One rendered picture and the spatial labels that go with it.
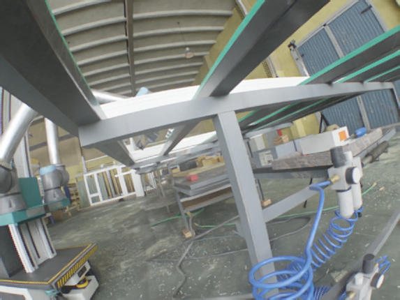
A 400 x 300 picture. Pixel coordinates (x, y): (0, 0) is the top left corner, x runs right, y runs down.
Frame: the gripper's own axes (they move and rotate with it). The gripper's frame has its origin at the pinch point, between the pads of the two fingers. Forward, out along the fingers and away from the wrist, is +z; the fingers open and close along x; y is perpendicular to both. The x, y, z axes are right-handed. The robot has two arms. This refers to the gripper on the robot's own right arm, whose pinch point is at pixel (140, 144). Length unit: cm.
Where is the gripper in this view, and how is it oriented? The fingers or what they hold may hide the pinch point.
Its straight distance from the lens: 125.8
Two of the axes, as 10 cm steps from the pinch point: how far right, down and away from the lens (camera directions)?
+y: 0.8, -3.8, 9.2
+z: -5.8, 7.3, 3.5
